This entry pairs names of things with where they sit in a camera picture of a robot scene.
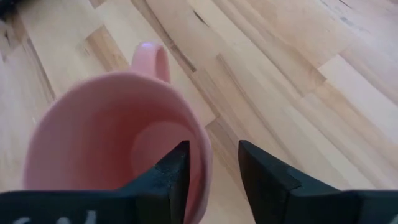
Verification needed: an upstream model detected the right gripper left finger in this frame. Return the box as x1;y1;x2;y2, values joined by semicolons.
0;140;191;224

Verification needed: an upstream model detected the pink faceted mug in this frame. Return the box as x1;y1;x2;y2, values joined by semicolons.
23;42;214;224

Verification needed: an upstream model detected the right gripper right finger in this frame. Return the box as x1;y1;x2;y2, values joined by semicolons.
238;139;398;224

